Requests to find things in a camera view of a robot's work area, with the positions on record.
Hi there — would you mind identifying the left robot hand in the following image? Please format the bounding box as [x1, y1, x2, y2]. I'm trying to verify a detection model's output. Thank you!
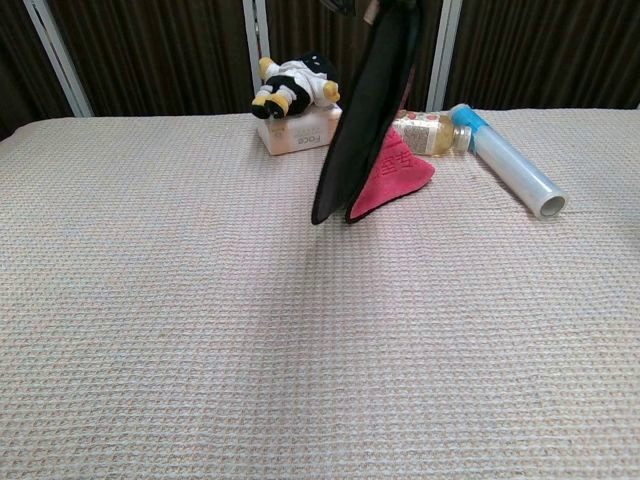
[322, 0, 369, 14]

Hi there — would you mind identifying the pink cloth with black trim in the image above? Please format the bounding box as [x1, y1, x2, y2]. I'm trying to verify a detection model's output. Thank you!
[310, 0, 436, 226]

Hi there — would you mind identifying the black white yellow plush doll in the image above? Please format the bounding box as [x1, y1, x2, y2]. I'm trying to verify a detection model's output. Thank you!
[251, 52, 342, 121]

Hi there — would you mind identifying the pink tissue box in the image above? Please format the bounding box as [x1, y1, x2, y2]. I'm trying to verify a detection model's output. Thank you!
[257, 103, 346, 156]

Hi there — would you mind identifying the amber liquid plastic bottle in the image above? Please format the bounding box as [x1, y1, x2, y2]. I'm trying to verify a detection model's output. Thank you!
[392, 109, 474, 157]

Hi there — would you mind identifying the dark pleated curtain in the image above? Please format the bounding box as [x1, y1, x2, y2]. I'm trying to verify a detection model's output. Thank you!
[0, 0, 640, 144]

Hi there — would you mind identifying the beige woven tablecloth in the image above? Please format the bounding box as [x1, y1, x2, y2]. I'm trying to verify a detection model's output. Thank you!
[0, 107, 640, 480]

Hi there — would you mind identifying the white metal frame post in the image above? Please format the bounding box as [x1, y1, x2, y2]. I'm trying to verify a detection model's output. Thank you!
[427, 0, 464, 112]
[242, 0, 274, 86]
[22, 0, 94, 119]

